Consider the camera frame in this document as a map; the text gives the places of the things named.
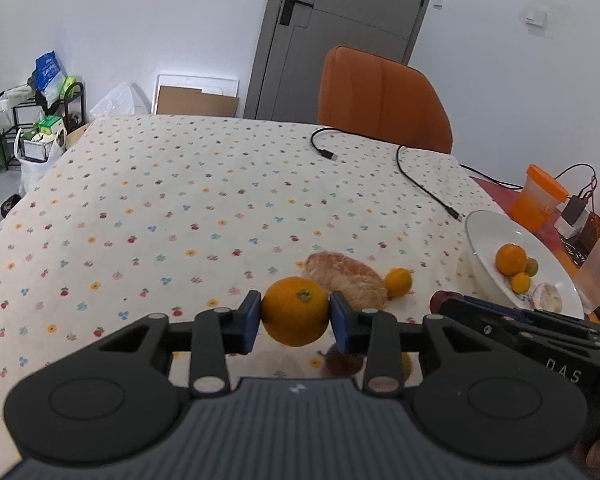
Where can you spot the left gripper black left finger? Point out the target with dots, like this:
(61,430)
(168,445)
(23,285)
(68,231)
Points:
(124,393)

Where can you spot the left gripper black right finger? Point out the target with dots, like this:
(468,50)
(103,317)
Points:
(472,395)

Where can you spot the small peeled pomelo piece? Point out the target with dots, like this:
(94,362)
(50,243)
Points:
(546,297)

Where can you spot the small orange kumquat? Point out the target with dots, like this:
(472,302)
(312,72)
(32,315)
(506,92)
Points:
(520,283)

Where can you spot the yellow green small fruit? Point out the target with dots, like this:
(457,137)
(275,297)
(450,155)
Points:
(532,267)

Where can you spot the large orange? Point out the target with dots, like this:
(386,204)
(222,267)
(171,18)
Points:
(510,259)
(295,311)

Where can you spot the small mandarin orange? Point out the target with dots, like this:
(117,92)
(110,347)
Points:
(398,282)

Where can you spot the large peeled pomelo segment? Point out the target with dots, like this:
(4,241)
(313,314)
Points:
(360,285)

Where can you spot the ribbed clear glass cup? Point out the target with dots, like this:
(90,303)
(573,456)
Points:
(587,281)

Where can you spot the white power strip with charger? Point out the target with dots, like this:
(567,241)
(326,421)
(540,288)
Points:
(573,217)

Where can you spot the white ceramic plate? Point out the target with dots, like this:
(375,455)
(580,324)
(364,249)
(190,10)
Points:
(487,231)

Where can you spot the orange lidded plastic cup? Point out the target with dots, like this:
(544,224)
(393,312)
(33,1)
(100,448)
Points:
(537,200)

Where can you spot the floral patterned tablecloth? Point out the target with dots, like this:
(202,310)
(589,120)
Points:
(182,214)

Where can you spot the black shoe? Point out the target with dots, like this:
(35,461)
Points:
(8,205)

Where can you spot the white plastic bag with boxes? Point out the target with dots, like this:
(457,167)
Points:
(38,149)

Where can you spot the black metal shelf rack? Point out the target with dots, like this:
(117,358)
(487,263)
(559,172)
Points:
(18,113)

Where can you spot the clear plastic bag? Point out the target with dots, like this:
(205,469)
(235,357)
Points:
(127,99)

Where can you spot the white framed cardboard panel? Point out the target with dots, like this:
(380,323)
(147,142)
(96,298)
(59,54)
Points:
(195,96)

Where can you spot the orange leather chair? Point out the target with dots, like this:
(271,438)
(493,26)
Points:
(366,94)

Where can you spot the blue white snack bag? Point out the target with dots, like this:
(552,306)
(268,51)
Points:
(49,77)

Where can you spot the grey door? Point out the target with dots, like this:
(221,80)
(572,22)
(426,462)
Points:
(288,65)

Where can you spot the white wall switch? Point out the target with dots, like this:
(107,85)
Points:
(536,17)

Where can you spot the black door handle lock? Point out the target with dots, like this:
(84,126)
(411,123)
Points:
(288,9)

